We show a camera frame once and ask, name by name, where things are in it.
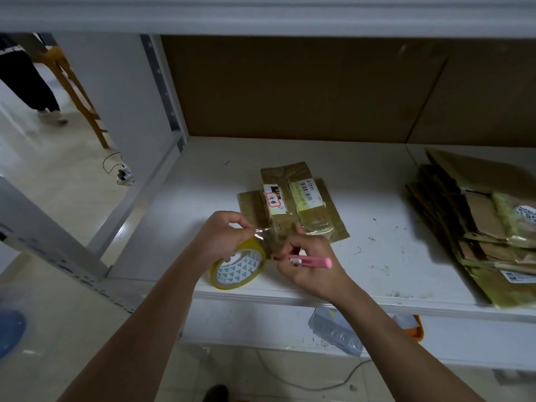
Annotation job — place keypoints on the person's left hand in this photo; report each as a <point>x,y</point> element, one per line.
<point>218,243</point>

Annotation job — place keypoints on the person's right hand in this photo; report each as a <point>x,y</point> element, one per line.
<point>322,280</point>

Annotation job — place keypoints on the pink utility knife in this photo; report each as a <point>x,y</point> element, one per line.
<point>316,262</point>

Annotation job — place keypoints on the yellow tape roll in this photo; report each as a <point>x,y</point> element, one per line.
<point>239,272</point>

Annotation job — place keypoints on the white metal shelf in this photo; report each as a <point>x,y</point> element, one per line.
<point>226,180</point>

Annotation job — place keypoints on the barcode label cardboard box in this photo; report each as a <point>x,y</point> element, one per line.
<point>301,196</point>

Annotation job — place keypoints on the stack of cardboard boxes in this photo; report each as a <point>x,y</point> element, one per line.
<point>477,222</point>

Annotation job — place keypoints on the person's right forearm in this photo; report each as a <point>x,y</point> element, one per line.
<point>406,351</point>

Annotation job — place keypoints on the person's left forearm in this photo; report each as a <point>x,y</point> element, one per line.
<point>130,347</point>

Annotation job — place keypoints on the person's left leg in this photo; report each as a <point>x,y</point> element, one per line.
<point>216,393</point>

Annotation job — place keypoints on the person's leg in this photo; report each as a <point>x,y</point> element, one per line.
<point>216,393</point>
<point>25,75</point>

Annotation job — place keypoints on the orange plastic object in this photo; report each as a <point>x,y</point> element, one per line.
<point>410,329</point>

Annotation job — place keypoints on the white power strip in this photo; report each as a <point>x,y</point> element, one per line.
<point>125,175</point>

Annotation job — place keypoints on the wooden chair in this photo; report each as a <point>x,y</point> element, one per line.
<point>80,96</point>

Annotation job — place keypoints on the blue round object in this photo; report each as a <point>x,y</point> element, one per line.
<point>10,333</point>

